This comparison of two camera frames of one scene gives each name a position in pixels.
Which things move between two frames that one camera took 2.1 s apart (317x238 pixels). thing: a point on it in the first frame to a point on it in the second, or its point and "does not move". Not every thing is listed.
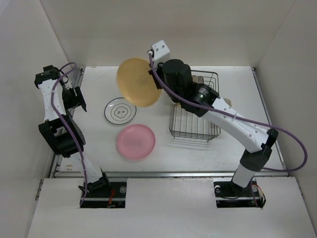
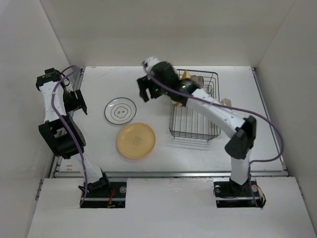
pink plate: x=135 y=141 does not move
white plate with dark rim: x=119 y=111 does not move
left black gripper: x=77 y=99 does not move
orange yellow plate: x=136 y=84 to x=135 y=140
